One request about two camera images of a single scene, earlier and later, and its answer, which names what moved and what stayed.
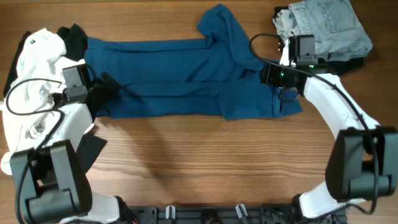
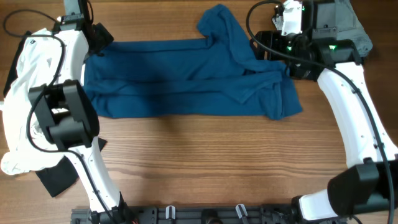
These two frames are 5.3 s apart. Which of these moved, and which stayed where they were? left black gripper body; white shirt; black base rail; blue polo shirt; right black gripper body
Moved: right black gripper body; left black gripper body
Stayed: black base rail; white shirt; blue polo shirt
